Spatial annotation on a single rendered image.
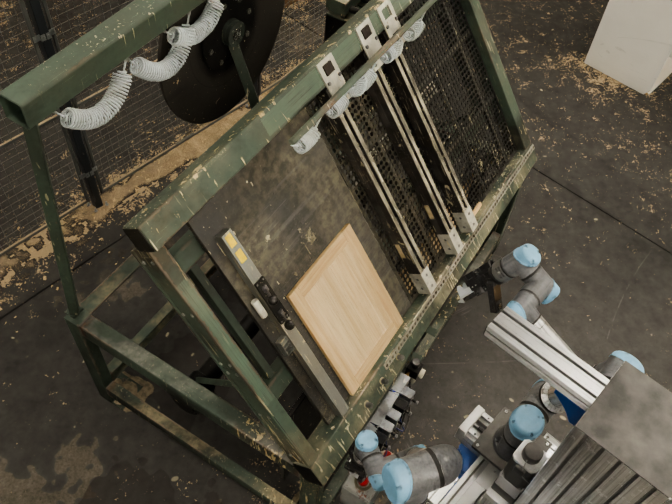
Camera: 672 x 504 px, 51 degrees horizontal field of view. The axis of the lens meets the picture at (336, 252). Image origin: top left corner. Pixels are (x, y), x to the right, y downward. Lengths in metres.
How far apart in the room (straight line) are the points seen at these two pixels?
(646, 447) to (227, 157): 1.50
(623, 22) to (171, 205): 4.49
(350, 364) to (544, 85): 3.61
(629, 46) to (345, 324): 3.89
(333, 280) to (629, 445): 1.42
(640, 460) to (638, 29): 4.58
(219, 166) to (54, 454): 2.13
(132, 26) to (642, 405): 1.84
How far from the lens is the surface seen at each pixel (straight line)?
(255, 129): 2.48
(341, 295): 2.89
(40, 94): 2.27
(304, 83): 2.67
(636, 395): 1.93
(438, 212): 3.30
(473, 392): 4.12
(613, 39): 6.18
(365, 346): 3.03
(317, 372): 2.80
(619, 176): 5.48
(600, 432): 1.84
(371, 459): 2.47
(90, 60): 2.36
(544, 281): 2.31
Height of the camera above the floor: 3.59
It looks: 53 degrees down
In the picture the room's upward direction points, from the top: 5 degrees clockwise
